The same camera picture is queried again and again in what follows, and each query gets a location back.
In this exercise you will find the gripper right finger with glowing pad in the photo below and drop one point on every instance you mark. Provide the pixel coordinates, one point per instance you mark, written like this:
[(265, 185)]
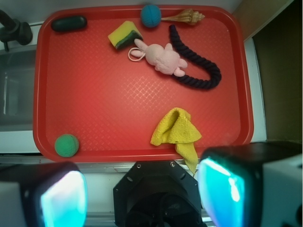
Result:
[(254, 185)]

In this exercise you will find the pink plush bunny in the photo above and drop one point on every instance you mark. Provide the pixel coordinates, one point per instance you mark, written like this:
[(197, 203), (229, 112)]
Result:
[(164, 59)]

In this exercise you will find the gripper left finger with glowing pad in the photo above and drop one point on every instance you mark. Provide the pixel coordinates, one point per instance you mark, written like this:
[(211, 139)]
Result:
[(42, 195)]

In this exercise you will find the black oval case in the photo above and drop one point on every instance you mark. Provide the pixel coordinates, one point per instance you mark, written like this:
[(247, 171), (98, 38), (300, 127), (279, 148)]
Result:
[(67, 24)]

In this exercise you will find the tan conch seashell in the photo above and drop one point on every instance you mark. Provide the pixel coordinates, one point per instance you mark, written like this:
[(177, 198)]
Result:
[(188, 16)]

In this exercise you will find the blue ball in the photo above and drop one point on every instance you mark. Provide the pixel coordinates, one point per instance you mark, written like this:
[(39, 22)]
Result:
[(150, 16)]

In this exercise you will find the yellow cloth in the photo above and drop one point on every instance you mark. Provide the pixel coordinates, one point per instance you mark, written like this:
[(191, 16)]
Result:
[(176, 128)]

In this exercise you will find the green ball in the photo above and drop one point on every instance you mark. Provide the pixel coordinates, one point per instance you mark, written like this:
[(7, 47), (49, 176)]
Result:
[(66, 145)]

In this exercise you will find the yellow green sponge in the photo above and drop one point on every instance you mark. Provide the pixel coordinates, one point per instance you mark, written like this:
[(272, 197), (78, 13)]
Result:
[(124, 35)]

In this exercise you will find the clear plastic bin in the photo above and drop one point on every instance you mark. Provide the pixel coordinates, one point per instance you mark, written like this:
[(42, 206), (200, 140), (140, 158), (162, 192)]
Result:
[(17, 73)]

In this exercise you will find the red plastic tray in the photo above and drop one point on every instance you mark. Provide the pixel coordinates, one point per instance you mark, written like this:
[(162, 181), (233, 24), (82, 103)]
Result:
[(87, 88)]

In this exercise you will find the black clamp mount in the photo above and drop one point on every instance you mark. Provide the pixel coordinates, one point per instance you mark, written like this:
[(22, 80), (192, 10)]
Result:
[(14, 30)]

